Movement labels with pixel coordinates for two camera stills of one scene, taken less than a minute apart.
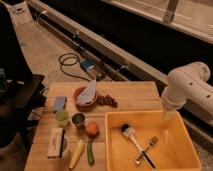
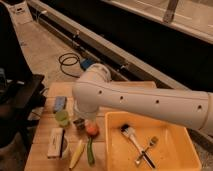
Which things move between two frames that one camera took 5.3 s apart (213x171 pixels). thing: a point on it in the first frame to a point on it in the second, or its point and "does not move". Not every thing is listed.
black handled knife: [148, 159] does not move
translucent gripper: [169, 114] to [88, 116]
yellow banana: [79, 149] does not move
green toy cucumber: [90, 153] does not move
